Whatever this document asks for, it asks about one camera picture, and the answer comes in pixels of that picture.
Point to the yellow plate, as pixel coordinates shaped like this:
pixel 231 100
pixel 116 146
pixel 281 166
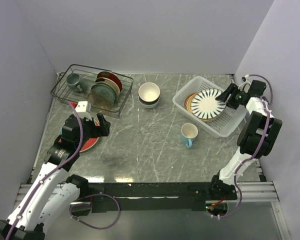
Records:
pixel 188 102

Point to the white plastic perforated bin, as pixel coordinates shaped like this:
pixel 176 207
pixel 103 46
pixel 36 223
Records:
pixel 224 125

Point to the cream plate in rack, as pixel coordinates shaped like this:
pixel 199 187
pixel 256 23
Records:
pixel 109 83

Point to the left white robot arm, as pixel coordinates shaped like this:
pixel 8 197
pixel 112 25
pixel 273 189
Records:
pixel 32 218

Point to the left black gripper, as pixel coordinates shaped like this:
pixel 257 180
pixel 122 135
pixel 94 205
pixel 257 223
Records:
pixel 102 129

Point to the teal patterned plate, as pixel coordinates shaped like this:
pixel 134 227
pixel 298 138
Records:
pixel 105 91

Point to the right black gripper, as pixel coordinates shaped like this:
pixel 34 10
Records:
pixel 224 95

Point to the black wire dish rack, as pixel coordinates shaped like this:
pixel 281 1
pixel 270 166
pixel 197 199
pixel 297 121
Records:
pixel 63 93

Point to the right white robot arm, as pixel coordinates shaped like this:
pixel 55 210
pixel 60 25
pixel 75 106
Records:
pixel 256 139

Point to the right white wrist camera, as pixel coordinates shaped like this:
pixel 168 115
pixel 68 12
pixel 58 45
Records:
pixel 245 85

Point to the blue striped white plate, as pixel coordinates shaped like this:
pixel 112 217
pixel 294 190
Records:
pixel 207 103

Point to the grey ceramic mug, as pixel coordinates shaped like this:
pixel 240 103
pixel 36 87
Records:
pixel 73 81

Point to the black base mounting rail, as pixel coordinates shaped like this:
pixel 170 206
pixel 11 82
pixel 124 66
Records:
pixel 136 196

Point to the light blue mug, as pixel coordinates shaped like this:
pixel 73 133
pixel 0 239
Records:
pixel 188 134

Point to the dark red plate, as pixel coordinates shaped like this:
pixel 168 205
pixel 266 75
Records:
pixel 110 76

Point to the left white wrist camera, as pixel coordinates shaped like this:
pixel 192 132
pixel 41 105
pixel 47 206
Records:
pixel 83 109

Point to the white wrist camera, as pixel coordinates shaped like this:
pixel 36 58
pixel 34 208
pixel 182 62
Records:
pixel 83 109
pixel 245 85

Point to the clear brown glass plate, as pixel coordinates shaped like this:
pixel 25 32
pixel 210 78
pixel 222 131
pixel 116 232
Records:
pixel 99 101

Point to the white top bowl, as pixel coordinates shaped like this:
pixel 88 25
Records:
pixel 149 92

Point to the dark striped bottom bowl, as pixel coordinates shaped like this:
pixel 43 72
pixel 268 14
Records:
pixel 148 105

